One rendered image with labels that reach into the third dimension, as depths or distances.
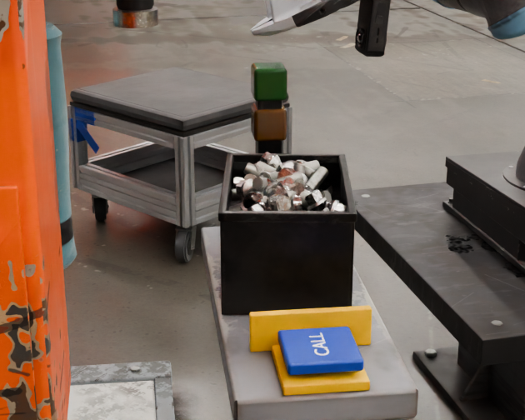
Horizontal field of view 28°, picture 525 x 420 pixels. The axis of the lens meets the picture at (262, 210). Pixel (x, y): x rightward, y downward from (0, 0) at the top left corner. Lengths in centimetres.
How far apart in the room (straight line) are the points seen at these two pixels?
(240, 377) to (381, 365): 14
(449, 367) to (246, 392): 99
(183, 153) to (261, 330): 125
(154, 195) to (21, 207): 172
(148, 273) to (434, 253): 84
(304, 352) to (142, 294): 127
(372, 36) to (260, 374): 50
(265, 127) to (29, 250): 67
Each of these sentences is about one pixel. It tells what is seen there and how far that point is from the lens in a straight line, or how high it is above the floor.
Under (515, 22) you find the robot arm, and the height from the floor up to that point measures 70.
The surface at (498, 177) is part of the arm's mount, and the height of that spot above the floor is 40.
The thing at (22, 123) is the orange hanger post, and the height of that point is 78.
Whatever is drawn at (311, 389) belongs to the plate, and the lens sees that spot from 96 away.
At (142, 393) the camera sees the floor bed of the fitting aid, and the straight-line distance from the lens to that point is 170.
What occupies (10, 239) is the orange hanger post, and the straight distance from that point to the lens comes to 63.
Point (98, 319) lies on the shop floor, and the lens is 212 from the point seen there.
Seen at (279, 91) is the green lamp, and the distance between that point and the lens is 125.
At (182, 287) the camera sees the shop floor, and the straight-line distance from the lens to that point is 224.
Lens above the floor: 94
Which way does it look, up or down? 21 degrees down
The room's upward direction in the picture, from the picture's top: straight up
